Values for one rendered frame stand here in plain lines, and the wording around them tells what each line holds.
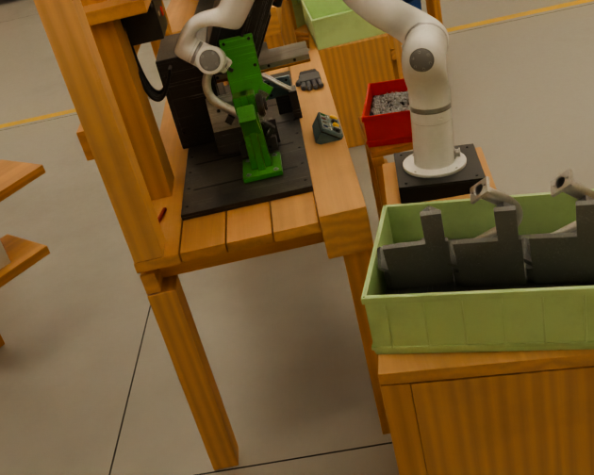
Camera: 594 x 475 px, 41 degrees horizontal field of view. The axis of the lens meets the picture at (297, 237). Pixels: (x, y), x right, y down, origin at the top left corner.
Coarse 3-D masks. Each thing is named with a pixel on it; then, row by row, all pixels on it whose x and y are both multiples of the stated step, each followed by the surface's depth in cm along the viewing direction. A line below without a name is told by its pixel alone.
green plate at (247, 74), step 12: (252, 36) 269; (228, 48) 270; (240, 48) 270; (252, 48) 270; (240, 60) 271; (252, 60) 271; (228, 72) 272; (240, 72) 272; (252, 72) 272; (240, 84) 273; (252, 84) 273
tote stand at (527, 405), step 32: (448, 352) 185; (480, 352) 183; (512, 352) 181; (544, 352) 179; (576, 352) 176; (384, 384) 186; (416, 384) 185; (448, 384) 184; (480, 384) 183; (512, 384) 182; (544, 384) 181; (576, 384) 180; (416, 416) 190; (448, 416) 189; (480, 416) 188; (512, 416) 187; (544, 416) 186; (576, 416) 185; (416, 448) 196; (448, 448) 195; (480, 448) 194; (512, 448) 193; (544, 448) 192; (576, 448) 191
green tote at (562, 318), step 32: (544, 192) 203; (384, 224) 209; (416, 224) 215; (448, 224) 213; (480, 224) 211; (544, 224) 207; (384, 288) 203; (544, 288) 170; (576, 288) 168; (384, 320) 184; (416, 320) 182; (448, 320) 180; (480, 320) 178; (512, 320) 177; (544, 320) 174; (576, 320) 173; (384, 352) 189; (416, 352) 187
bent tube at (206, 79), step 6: (204, 78) 266; (210, 78) 267; (204, 84) 267; (210, 84) 268; (204, 90) 268; (210, 90) 268; (210, 96) 268; (216, 96) 269; (210, 102) 269; (216, 102) 268; (222, 102) 269; (222, 108) 269; (228, 108) 269; (234, 108) 269; (234, 114) 270
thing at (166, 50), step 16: (160, 48) 288; (160, 64) 276; (176, 64) 277; (176, 80) 279; (192, 80) 280; (176, 96) 282; (192, 96) 282; (176, 112) 285; (192, 112) 286; (176, 128) 289; (192, 128) 289; (208, 128) 289; (192, 144) 292
